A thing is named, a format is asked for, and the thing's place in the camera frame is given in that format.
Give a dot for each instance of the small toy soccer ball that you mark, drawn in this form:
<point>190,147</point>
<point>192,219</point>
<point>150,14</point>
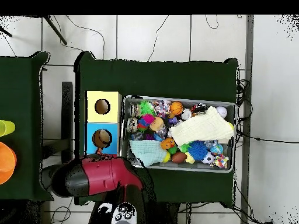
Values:
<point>208,158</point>

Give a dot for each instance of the black upright panel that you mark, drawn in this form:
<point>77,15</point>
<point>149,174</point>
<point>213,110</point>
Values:
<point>67,116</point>

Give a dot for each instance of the orange toy basketball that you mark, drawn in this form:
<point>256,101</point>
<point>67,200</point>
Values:
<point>176,108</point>

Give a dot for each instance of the blue spiky rubber ball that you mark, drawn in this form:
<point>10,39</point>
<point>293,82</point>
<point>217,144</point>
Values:
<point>197,150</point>

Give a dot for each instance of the yellow-green plastic cup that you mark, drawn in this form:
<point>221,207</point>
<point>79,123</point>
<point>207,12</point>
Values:
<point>7,127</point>

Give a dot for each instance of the black round floor base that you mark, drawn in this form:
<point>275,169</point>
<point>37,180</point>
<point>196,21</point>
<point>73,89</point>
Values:
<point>48,173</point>

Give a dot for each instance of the wooden box with three holes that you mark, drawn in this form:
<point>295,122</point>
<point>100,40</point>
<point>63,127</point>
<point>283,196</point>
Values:
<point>102,116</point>

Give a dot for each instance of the dark green side table cloth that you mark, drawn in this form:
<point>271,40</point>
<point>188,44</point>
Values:
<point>18,93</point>

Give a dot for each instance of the green spiky rubber ball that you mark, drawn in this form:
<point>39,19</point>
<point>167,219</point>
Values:
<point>146,108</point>

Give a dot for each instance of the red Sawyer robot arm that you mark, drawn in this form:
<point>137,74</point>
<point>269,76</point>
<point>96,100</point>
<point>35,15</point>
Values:
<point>102,175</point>

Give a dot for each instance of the orange plastic bowl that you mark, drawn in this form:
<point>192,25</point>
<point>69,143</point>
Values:
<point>6,163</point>

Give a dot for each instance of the cream knitted cloth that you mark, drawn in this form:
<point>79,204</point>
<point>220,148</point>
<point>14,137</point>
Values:
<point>201,128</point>

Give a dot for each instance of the white toy baseball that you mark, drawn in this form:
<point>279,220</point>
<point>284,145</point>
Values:
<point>222,112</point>

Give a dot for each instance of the light blue waffle cloth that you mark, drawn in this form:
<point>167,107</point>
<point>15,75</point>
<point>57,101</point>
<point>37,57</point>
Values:
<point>148,151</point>

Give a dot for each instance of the white cloth with coloured spots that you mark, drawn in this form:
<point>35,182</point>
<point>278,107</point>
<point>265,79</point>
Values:
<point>220,161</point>

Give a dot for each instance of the orange tiger plush toy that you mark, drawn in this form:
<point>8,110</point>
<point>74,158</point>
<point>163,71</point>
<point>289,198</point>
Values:
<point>100,151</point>

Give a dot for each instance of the black tripod leg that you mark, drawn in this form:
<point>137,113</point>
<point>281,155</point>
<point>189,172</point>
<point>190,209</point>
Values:
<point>5,32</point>
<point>56,31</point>

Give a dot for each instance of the pink spiky rubber ball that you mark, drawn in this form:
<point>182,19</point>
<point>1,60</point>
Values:
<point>148,119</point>

